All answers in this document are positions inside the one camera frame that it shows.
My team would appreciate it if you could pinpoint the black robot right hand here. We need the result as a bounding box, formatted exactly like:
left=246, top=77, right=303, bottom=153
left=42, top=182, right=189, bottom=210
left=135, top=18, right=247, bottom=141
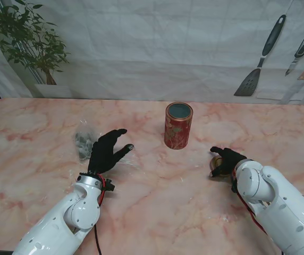
left=209, top=146, right=248, bottom=178

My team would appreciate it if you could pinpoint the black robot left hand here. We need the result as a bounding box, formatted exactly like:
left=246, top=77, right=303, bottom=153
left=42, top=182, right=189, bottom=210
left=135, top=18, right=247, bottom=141
left=87, top=128, right=135, bottom=175

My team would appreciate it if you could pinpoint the gold round canister lid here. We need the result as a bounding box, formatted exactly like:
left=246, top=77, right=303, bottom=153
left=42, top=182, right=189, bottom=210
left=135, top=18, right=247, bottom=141
left=210, top=156, right=234, bottom=179

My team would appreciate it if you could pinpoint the clear plastic bag of tea bags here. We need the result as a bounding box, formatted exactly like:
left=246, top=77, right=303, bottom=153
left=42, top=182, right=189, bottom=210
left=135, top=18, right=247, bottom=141
left=73, top=119, right=100, bottom=163

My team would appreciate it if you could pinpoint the red floral tea canister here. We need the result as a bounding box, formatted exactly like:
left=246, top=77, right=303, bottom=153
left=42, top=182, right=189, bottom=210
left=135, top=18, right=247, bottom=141
left=164, top=101, right=194, bottom=151

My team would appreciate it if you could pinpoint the black slotted spatula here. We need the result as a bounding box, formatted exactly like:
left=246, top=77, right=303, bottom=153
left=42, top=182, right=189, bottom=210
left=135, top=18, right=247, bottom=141
left=233, top=14, right=287, bottom=97

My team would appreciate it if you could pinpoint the green leafy plant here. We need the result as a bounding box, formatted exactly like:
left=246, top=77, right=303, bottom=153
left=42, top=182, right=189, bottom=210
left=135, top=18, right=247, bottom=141
left=0, top=0, right=72, bottom=86

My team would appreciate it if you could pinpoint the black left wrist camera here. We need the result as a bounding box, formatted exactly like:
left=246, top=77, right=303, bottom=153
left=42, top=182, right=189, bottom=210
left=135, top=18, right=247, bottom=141
left=103, top=179, right=115, bottom=192

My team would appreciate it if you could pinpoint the red and black left arm cable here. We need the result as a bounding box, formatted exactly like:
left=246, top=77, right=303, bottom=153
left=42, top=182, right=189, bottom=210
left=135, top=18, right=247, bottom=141
left=95, top=174, right=108, bottom=255

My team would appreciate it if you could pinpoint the red and black arm cable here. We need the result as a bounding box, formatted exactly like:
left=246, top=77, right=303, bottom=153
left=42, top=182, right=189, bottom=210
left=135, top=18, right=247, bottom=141
left=95, top=174, right=108, bottom=255
left=231, top=169, right=271, bottom=241

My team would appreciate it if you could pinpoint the red and black right arm cable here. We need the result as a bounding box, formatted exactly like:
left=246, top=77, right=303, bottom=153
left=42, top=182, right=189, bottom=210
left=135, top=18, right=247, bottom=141
left=231, top=169, right=271, bottom=241

